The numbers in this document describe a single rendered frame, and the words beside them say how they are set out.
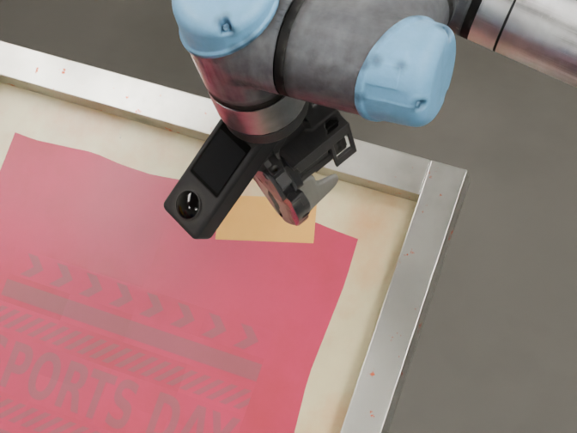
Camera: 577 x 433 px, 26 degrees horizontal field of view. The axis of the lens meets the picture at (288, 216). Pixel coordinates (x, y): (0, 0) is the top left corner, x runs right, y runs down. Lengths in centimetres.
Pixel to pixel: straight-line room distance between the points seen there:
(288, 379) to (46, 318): 27
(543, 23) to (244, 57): 22
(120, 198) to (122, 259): 7
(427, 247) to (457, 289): 199
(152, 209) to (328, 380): 27
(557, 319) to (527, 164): 56
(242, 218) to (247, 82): 43
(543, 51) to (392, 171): 35
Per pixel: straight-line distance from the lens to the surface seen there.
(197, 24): 86
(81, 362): 133
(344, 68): 85
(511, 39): 94
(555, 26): 94
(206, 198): 102
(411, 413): 297
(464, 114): 371
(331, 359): 126
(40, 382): 135
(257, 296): 129
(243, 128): 97
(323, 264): 128
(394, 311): 122
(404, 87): 84
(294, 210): 107
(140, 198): 135
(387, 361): 122
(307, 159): 104
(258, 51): 87
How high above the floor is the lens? 241
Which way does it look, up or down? 46 degrees down
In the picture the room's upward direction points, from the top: straight up
